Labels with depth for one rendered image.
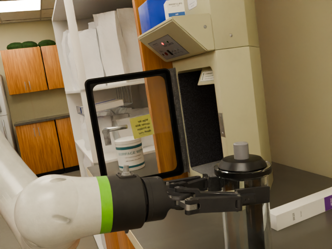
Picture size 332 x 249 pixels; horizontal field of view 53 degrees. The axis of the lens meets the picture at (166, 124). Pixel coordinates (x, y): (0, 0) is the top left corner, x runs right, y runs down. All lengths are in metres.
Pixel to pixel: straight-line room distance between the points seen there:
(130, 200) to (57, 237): 0.12
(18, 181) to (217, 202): 0.36
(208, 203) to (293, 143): 0.91
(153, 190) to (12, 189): 0.26
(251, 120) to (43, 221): 0.68
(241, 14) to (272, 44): 0.45
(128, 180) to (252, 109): 0.55
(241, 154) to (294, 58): 0.76
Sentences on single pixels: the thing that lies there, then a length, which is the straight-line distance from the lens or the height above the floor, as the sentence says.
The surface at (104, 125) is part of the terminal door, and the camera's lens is 1.19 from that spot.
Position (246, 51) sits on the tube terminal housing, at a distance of 1.01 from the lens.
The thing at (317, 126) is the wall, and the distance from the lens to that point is 1.32.
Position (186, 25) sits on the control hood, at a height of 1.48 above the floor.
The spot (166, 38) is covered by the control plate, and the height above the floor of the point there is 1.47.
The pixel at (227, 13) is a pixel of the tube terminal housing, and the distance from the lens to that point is 0.99.
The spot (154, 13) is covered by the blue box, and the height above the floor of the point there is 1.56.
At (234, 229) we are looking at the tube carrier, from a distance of 0.67.
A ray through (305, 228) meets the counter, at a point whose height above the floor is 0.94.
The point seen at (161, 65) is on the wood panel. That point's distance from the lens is 1.28.
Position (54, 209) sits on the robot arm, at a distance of 0.51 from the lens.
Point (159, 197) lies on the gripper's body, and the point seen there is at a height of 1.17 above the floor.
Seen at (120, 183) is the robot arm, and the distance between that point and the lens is 0.55.
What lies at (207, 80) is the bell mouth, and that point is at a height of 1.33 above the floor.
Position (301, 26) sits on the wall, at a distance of 1.32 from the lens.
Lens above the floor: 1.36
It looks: 8 degrees down
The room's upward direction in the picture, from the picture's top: 8 degrees counter-clockwise
